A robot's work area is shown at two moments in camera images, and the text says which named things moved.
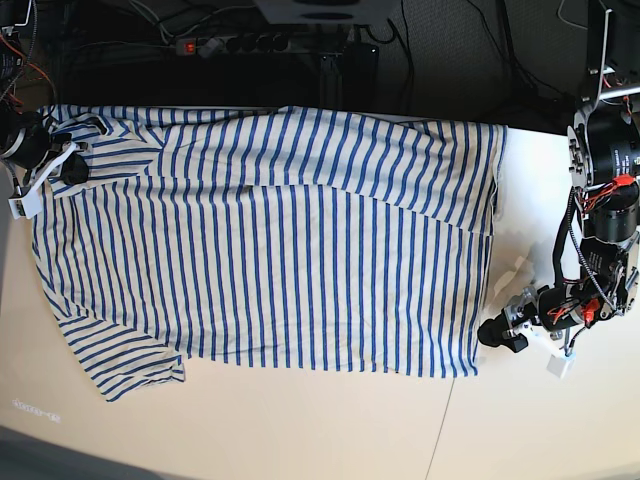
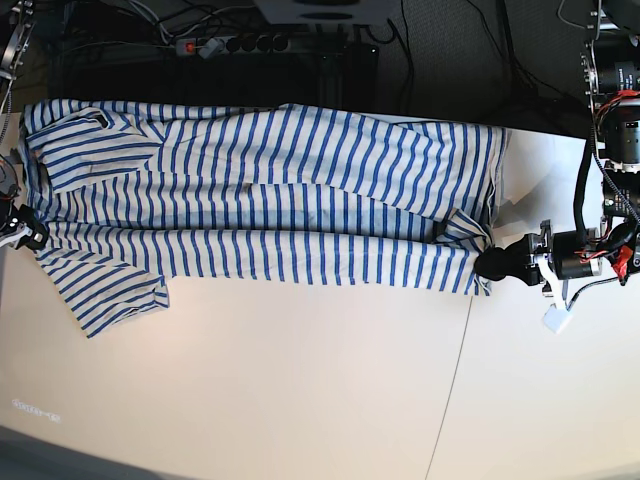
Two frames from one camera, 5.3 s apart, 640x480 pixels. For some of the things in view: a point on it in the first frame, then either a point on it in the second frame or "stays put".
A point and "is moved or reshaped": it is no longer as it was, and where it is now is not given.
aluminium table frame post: (331, 80) stays put
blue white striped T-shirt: (270, 236) is moved or reshaped
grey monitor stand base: (326, 11) stays put
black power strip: (234, 44) stays put
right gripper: (555, 309) -> (569, 254)
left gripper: (26, 142) -> (16, 230)
